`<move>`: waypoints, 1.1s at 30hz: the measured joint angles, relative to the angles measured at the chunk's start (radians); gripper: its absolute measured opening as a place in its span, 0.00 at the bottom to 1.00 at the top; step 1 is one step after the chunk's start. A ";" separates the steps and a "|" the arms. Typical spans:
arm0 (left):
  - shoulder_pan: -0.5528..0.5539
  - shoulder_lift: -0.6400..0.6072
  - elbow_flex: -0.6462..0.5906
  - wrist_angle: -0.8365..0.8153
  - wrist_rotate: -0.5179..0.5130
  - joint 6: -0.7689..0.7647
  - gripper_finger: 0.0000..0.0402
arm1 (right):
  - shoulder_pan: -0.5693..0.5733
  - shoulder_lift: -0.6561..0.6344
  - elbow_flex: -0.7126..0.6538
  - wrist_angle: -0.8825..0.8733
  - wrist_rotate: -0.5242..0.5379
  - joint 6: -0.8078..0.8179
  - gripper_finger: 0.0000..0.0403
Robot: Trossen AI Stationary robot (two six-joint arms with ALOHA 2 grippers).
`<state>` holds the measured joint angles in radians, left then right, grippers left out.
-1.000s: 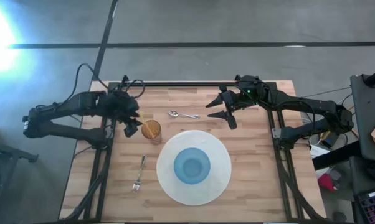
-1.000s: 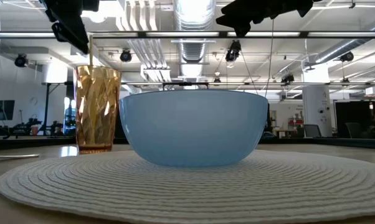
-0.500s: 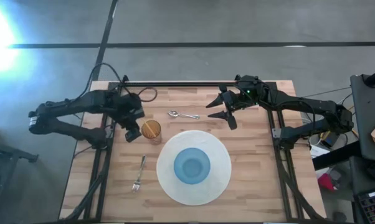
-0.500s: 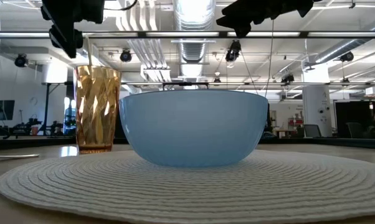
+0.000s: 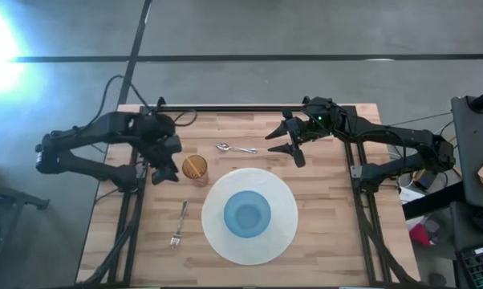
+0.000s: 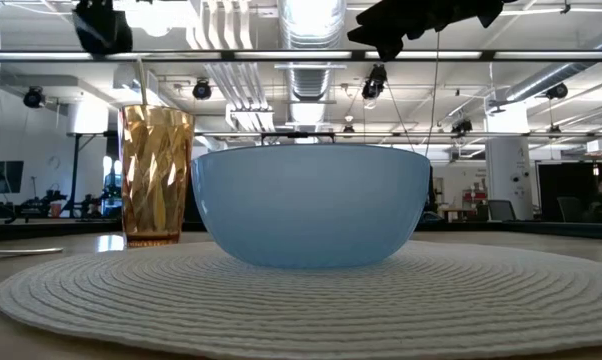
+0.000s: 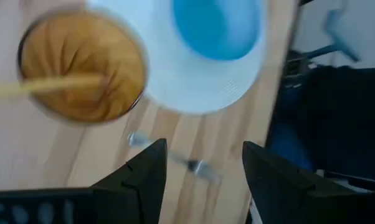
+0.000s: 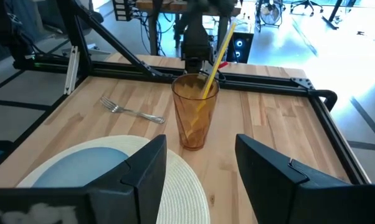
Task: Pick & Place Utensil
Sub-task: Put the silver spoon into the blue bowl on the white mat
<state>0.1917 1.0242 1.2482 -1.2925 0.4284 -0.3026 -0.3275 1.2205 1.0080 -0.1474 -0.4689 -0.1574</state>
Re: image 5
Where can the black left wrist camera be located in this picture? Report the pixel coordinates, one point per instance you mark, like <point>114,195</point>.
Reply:
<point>173,143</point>

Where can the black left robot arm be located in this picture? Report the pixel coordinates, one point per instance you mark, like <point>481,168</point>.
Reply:
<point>105,124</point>

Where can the white plate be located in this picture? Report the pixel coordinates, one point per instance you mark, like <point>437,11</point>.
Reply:
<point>217,237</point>

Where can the silver corner bracket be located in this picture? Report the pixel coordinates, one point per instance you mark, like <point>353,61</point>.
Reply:
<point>356,172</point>

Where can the grey desk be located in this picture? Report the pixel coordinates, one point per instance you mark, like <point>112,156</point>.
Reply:
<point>474,152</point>

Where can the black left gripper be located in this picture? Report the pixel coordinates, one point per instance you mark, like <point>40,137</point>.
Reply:
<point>165,150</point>

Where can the white paper sheet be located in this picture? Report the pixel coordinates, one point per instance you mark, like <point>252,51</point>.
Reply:
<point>410,196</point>

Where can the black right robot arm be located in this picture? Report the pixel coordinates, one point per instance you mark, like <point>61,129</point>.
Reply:
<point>406,138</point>

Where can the black power box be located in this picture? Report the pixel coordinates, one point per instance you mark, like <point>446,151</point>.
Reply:
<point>428,178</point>

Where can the silver spoon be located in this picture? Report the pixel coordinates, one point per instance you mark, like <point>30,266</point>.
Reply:
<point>224,147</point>

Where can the black aluminium table frame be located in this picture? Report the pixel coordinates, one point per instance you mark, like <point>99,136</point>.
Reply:
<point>225,108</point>

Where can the black floor stand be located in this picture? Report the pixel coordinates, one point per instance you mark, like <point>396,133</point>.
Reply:
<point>9,192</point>

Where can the amber translucent cup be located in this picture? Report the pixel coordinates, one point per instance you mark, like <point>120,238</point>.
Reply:
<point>201,172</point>

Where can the red object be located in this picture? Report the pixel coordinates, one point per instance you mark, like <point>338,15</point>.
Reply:
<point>420,234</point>

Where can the blue bowl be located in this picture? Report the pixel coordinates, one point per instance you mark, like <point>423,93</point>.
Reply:
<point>247,214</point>

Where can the black desk leg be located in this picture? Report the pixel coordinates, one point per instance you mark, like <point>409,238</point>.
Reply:
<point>434,200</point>

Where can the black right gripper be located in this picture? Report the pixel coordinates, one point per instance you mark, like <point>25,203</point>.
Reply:
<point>311,122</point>

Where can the silver fork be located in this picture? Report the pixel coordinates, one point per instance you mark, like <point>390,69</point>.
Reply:
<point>180,218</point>

